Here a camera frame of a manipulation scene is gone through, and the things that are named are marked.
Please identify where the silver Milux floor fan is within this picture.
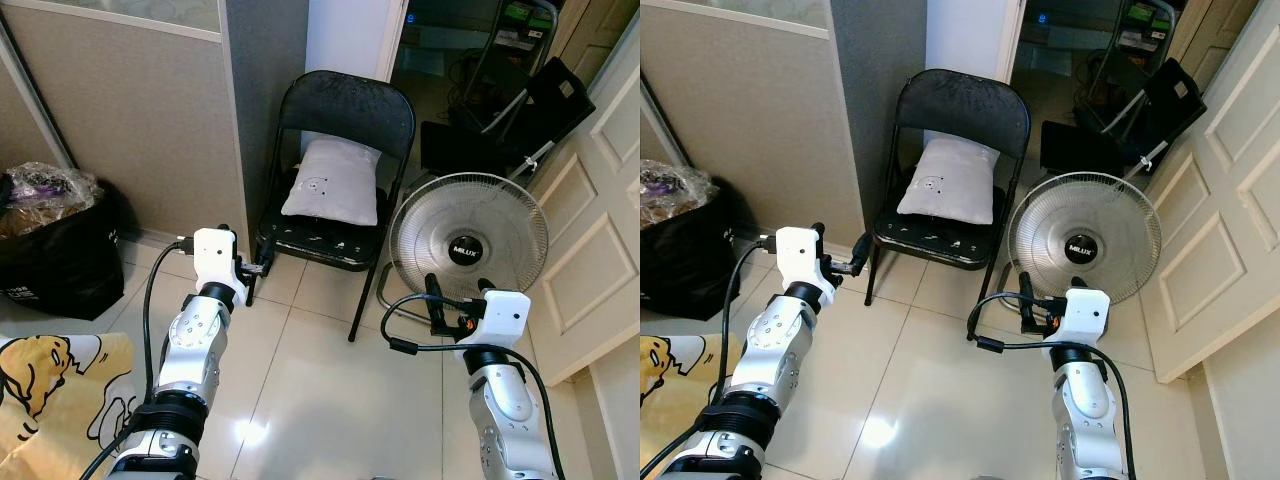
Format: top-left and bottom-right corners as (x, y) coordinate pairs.
(995, 172), (1163, 311)
(375, 172), (550, 326)

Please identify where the white square pillow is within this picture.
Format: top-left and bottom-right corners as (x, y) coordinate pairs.
(896, 137), (1001, 226)
(280, 138), (383, 227)

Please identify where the white panelled door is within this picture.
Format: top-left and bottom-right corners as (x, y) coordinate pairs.
(1140, 0), (1280, 383)
(525, 20), (641, 386)

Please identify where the black metal folding chair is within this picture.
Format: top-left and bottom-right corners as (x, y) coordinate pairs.
(245, 70), (416, 343)
(862, 68), (1031, 331)

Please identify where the crumpled clear plastic wrap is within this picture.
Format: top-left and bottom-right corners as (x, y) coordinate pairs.
(0, 162), (101, 239)
(640, 160), (719, 229)

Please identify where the black folded workout bench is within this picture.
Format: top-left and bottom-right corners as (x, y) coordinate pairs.
(1040, 57), (1208, 179)
(420, 57), (598, 176)

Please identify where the yellow cartoon egg blanket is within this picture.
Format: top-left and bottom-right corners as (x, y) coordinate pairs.
(0, 333), (136, 480)
(640, 335), (733, 471)

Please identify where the cluttered metal shelf rack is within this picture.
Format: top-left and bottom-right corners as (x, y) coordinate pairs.
(1110, 0), (1176, 56)
(495, 0), (561, 56)

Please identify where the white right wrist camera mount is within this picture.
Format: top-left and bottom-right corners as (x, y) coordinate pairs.
(458, 290), (531, 347)
(1045, 289), (1111, 346)

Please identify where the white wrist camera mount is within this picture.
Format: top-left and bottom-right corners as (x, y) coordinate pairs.
(1045, 289), (1111, 346)
(458, 290), (531, 347)
(776, 227), (837, 301)
(190, 227), (249, 306)

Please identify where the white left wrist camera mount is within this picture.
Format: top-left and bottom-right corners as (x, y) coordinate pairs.
(190, 227), (249, 306)
(776, 227), (837, 301)

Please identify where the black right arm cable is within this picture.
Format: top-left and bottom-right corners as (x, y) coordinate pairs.
(378, 292), (569, 480)
(965, 290), (1141, 480)

